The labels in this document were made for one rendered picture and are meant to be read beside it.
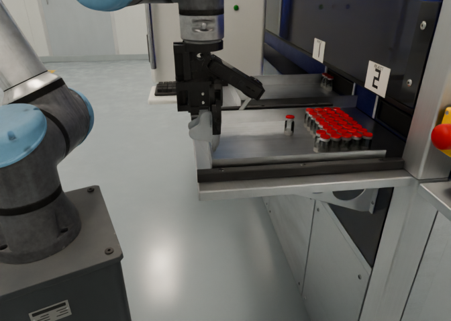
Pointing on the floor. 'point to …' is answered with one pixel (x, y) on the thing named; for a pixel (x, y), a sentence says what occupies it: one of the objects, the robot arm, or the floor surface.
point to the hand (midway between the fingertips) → (216, 144)
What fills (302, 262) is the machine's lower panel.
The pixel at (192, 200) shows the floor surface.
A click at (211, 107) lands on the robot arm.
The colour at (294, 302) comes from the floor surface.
